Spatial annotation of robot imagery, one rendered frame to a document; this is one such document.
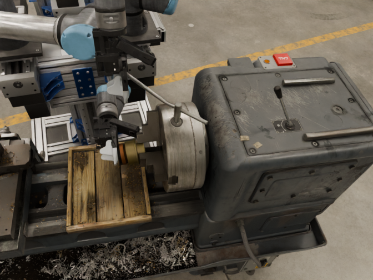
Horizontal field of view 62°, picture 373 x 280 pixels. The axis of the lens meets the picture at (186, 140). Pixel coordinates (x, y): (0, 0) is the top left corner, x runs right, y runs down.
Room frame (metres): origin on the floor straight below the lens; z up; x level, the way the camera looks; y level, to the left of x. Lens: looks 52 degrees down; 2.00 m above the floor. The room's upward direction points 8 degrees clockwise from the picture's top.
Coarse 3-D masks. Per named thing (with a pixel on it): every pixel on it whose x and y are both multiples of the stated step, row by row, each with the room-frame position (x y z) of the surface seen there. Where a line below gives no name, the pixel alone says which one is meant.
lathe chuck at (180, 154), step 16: (160, 112) 0.68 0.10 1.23; (160, 128) 0.67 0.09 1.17; (176, 128) 0.62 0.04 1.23; (160, 144) 0.68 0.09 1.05; (176, 144) 0.58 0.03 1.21; (192, 144) 0.59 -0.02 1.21; (176, 160) 0.54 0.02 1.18; (192, 160) 0.55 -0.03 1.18; (176, 176) 0.51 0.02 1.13; (192, 176) 0.53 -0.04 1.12
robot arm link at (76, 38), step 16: (0, 16) 0.86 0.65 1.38; (16, 16) 0.86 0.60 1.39; (32, 16) 0.87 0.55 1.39; (64, 16) 0.85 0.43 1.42; (80, 16) 0.85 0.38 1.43; (0, 32) 0.83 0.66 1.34; (16, 32) 0.82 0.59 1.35; (32, 32) 0.82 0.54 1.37; (48, 32) 0.82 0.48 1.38; (64, 32) 0.78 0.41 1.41; (80, 32) 0.78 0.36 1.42; (64, 48) 0.78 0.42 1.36; (80, 48) 0.78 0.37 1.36
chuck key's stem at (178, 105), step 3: (177, 102) 0.65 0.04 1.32; (180, 102) 0.65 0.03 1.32; (177, 105) 0.64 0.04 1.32; (180, 105) 0.64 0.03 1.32; (174, 108) 0.64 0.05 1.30; (177, 108) 0.63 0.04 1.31; (180, 108) 0.64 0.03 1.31; (174, 111) 0.64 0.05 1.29; (177, 111) 0.64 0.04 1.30; (174, 114) 0.64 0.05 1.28; (177, 114) 0.64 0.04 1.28; (180, 114) 0.64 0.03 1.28; (174, 117) 0.64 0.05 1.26; (177, 117) 0.64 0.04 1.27; (174, 120) 0.65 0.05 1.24; (177, 120) 0.64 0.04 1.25; (177, 123) 0.64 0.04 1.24
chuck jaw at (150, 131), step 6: (150, 114) 0.70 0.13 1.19; (156, 114) 0.71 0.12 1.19; (150, 120) 0.69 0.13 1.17; (156, 120) 0.70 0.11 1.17; (144, 126) 0.67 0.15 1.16; (150, 126) 0.68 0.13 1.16; (156, 126) 0.68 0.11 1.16; (138, 132) 0.68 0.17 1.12; (144, 132) 0.66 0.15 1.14; (150, 132) 0.66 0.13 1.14; (156, 132) 0.67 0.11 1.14; (138, 138) 0.64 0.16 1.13; (144, 138) 0.65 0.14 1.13; (150, 138) 0.65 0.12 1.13; (156, 138) 0.66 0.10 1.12
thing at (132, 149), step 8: (120, 144) 0.62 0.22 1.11; (128, 144) 0.62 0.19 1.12; (136, 144) 0.63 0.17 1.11; (120, 152) 0.59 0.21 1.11; (128, 152) 0.59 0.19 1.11; (136, 152) 0.59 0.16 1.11; (144, 152) 0.61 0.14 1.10; (120, 160) 0.57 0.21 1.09; (128, 160) 0.57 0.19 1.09; (136, 160) 0.58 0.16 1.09
